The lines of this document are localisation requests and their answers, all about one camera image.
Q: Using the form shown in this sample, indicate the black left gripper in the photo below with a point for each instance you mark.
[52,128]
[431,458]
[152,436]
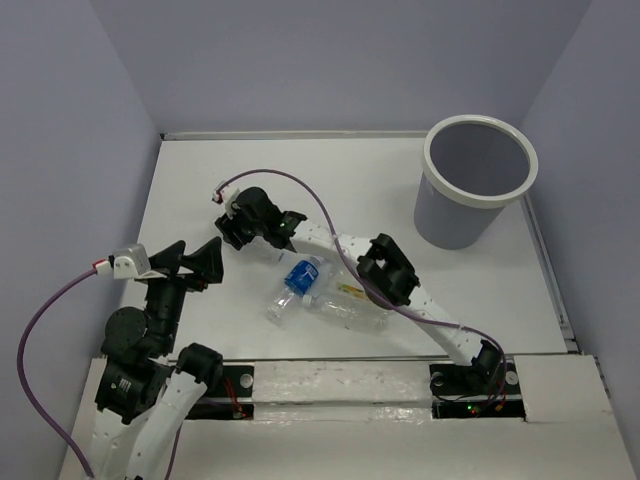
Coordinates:
[208,261]

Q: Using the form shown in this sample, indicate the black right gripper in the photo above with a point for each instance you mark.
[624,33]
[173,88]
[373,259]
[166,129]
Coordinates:
[228,228]

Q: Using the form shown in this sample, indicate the clear unlabelled plastic bottle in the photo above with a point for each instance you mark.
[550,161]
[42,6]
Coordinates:
[262,252]

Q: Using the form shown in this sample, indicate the blue label Chinese text bottle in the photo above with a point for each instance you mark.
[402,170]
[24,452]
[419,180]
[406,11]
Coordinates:
[285,299]

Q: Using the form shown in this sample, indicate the blue label bottle sideways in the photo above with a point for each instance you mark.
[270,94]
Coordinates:
[328,267]

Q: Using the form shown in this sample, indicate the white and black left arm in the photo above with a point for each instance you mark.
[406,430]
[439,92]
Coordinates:
[141,401]

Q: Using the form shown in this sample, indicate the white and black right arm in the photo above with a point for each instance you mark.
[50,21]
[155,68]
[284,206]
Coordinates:
[378,265]

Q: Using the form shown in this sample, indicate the grey bin white rim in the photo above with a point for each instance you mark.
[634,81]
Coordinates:
[473,167]

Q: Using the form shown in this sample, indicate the large clear yellow label bottle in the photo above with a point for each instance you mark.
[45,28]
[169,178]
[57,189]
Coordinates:
[346,284]

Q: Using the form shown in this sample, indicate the clear crushed bottle white cap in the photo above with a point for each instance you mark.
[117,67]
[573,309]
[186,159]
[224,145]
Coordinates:
[346,312]

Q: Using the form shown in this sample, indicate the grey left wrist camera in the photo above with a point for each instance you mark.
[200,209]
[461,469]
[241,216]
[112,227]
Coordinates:
[126,263]

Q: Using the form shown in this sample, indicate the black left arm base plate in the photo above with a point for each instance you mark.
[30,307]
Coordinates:
[231,399]

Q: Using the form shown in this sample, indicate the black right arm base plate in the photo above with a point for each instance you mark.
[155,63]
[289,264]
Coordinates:
[453,399]

